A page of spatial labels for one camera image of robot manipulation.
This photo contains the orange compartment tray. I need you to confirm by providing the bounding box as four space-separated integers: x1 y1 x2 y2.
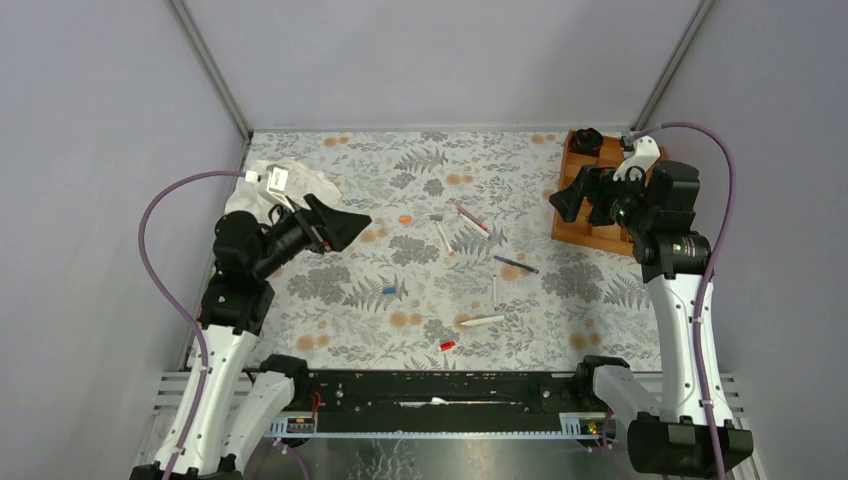
548 128 665 255

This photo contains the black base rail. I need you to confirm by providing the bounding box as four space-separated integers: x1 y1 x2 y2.
270 370 608 438

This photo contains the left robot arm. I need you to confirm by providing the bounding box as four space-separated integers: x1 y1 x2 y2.
130 194 372 479

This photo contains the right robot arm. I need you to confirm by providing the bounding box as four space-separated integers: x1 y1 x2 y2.
550 161 754 479

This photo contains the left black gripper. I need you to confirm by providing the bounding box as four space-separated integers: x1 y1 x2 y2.
252 194 372 281

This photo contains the white pen orange tip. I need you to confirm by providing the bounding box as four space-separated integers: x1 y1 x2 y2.
429 214 455 257

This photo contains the black cable coil top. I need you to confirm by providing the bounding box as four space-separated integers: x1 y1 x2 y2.
572 128 605 158

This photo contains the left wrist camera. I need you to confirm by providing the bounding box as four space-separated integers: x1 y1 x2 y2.
245 165 294 211

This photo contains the white pen blue tip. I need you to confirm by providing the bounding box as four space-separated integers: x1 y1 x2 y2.
459 315 505 328

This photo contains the floral table mat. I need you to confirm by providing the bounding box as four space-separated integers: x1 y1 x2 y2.
247 132 660 371

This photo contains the purple pen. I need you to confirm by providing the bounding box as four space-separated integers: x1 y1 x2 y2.
493 255 540 275

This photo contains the white crumpled cloth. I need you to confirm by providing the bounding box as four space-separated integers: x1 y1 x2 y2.
224 157 343 220

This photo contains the pink red pen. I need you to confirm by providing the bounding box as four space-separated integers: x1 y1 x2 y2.
456 204 491 237

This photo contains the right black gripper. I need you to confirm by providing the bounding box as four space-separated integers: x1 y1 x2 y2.
548 164 656 235

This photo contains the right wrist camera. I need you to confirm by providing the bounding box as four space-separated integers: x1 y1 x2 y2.
613 135 661 181

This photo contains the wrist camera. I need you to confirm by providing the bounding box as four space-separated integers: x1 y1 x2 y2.
245 165 294 211
613 135 661 181

